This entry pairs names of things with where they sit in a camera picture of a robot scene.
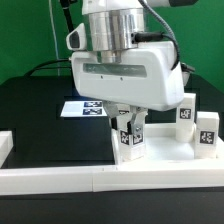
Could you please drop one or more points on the white sheet with markers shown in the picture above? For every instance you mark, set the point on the white sheet with markers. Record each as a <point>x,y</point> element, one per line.
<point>83,109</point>

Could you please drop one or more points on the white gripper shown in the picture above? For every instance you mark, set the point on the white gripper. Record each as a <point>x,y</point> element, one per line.
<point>148,76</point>

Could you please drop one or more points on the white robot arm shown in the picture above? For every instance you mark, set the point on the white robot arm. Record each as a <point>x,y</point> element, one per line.
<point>113,26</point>

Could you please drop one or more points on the white left fence piece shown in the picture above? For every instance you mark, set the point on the white left fence piece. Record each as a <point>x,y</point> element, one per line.
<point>6,145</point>

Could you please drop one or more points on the white square table top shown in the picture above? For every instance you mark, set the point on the white square table top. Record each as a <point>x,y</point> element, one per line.
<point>162,146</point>

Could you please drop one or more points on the white front fence bar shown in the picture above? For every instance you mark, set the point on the white front fence bar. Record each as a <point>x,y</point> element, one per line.
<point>52,180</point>

